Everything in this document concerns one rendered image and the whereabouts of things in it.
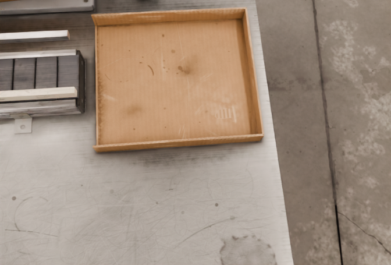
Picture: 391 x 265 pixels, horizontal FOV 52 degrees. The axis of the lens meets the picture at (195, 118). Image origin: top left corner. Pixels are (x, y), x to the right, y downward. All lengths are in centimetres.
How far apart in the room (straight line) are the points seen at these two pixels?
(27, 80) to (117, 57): 17
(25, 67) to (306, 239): 120
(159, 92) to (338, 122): 111
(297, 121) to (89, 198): 112
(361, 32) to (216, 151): 133
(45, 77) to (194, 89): 27
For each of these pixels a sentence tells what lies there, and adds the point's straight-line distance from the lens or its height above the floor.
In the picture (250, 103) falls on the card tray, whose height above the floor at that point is 83.
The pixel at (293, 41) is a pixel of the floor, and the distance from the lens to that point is 183.
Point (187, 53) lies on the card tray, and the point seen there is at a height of 83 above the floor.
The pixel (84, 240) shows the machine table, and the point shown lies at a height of 83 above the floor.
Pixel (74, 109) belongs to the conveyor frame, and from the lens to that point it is 75.
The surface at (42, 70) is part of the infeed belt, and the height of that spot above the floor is 88.
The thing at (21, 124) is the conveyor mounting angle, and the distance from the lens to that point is 79.
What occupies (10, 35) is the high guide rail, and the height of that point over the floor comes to 96.
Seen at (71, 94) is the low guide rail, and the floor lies 91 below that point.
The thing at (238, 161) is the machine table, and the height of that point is 83.
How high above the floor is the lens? 155
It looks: 73 degrees down
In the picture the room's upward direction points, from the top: 9 degrees clockwise
